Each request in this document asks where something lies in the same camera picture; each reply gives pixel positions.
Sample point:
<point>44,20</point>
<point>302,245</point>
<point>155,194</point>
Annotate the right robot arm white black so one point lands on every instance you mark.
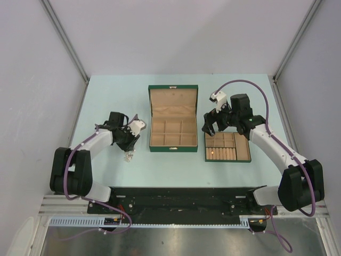
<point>302,179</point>

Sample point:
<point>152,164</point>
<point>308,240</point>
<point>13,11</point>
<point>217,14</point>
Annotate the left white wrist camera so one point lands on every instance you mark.
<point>136,126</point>

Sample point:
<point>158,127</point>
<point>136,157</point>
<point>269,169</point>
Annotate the aluminium frame rail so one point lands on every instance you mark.
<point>293,224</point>

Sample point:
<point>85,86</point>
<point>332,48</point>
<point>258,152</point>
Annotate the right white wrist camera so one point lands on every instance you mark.
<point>220,98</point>

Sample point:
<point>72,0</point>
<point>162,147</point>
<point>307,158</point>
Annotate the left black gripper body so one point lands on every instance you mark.
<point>127,139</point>

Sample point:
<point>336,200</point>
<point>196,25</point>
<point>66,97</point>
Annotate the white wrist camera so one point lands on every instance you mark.
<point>136,126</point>
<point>220,98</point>

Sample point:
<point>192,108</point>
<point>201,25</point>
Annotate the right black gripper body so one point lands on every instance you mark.
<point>226,118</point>

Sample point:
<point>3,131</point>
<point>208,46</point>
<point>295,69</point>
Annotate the white slotted cable duct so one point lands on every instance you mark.
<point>234,222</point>

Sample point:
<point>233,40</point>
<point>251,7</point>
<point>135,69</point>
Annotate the green jewelry tray insert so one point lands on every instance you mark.
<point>227,147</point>

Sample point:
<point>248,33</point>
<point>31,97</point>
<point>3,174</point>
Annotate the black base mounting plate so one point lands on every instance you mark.
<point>231,201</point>

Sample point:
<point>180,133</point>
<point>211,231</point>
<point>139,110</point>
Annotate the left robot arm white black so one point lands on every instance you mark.
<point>72,173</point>

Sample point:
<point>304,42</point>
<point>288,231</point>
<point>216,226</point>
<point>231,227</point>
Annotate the green jewelry box beige lining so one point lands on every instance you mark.
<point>173,118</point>

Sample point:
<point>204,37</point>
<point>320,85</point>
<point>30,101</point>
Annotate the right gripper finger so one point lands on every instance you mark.
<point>209,117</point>
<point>208,128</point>

